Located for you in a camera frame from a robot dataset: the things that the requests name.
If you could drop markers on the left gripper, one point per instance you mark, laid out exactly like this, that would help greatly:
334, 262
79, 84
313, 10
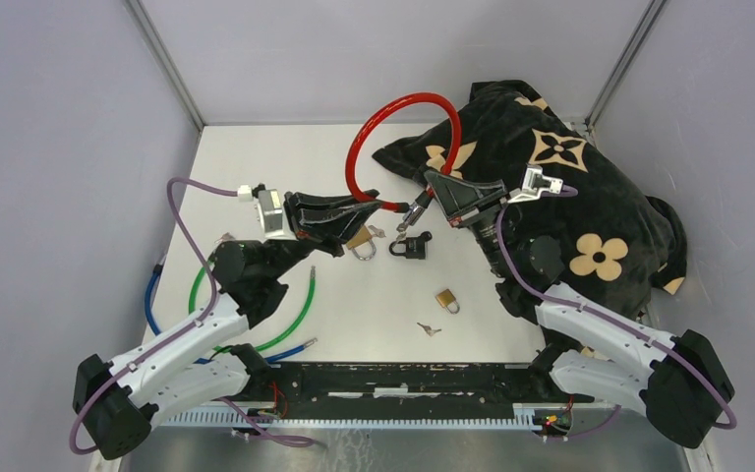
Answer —
325, 221

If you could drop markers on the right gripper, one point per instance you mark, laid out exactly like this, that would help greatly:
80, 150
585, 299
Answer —
461, 200

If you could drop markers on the red cable lock keys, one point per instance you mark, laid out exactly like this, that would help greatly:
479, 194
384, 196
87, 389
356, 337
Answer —
410, 218

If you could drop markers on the red cable lock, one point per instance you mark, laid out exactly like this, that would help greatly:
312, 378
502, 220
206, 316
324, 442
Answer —
386, 111

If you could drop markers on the black padlock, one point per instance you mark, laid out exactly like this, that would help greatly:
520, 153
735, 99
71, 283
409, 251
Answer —
411, 248

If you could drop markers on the large brass padlock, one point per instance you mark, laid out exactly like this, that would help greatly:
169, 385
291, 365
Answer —
361, 245

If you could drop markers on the small brass padlock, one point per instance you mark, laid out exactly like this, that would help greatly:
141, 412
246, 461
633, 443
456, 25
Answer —
448, 301

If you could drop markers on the small padlock keys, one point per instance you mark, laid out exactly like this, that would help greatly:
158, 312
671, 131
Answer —
428, 330

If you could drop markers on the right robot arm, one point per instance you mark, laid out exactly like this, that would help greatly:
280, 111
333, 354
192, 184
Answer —
676, 381

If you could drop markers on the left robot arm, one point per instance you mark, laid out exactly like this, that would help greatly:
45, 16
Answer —
118, 402

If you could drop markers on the large padlock keys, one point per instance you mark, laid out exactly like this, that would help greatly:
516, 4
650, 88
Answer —
376, 232

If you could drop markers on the black floral blanket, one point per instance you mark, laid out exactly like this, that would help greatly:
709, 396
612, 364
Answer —
600, 234

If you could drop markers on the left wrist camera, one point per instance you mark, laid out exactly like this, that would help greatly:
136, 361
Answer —
270, 207

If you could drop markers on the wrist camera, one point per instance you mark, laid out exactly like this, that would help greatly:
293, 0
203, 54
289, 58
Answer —
270, 207
535, 184

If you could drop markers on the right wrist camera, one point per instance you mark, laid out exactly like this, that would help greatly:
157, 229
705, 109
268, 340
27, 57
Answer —
535, 184

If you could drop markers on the blue cable lock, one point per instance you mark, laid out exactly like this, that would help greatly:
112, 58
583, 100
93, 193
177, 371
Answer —
153, 325

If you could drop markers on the green cable lock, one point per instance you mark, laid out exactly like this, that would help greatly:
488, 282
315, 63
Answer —
287, 332

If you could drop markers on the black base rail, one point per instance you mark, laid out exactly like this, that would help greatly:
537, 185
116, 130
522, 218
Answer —
402, 391

